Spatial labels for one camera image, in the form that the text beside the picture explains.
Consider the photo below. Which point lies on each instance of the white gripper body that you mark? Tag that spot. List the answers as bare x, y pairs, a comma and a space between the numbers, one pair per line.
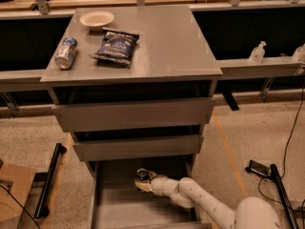
157, 184

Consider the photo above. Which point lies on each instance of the grey drawer cabinet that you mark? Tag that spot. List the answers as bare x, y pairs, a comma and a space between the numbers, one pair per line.
170, 43

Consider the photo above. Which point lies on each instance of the clear sanitizer pump bottle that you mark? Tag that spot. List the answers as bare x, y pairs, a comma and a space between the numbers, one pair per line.
257, 53

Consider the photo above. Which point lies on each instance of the grey top drawer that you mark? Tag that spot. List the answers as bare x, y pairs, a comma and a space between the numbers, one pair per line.
134, 114

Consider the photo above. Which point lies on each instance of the black bar left floor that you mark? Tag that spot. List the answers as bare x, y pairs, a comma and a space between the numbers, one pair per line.
42, 210

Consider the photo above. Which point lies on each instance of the blue pepsi can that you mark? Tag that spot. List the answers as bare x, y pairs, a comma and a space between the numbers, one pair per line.
142, 175

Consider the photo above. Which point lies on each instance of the silver lying soda can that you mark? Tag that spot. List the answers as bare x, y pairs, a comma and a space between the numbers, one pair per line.
66, 53

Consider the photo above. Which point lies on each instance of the grey metal rail shelf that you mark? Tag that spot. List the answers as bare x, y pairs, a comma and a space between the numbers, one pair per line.
38, 80

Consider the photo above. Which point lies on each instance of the grey open bottom drawer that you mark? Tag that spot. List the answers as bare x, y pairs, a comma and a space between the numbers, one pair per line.
118, 204

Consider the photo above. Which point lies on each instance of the grey middle drawer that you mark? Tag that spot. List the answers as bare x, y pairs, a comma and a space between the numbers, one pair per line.
139, 147

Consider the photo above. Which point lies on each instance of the cardboard box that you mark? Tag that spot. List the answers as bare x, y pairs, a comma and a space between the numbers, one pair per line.
16, 181

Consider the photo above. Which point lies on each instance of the black bar right floor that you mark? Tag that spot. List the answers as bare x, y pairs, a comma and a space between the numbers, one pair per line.
283, 197

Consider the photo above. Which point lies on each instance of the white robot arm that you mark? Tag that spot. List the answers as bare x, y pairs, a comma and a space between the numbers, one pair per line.
250, 213

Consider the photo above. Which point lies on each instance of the blue chip bag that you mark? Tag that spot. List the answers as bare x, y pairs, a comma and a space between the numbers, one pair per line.
117, 46

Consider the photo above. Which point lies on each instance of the black bar floor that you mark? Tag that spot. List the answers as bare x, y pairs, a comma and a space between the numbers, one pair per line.
42, 210
283, 197

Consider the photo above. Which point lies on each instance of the white paper bowl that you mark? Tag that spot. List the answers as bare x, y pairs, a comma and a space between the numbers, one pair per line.
96, 20

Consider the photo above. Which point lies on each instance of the black device on floor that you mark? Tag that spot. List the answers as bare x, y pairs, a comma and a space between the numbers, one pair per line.
257, 168

